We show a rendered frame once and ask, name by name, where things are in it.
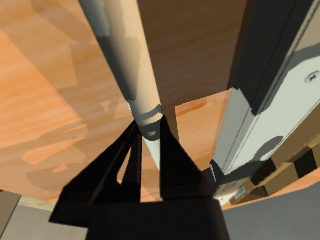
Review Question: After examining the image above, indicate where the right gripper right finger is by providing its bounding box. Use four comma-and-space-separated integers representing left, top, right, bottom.
159, 115, 212, 201

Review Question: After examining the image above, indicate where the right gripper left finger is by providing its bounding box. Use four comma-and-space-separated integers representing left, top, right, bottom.
55, 120, 142, 205

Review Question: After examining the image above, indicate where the brown cardboard carton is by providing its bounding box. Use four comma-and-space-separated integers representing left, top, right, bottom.
229, 103, 320, 206

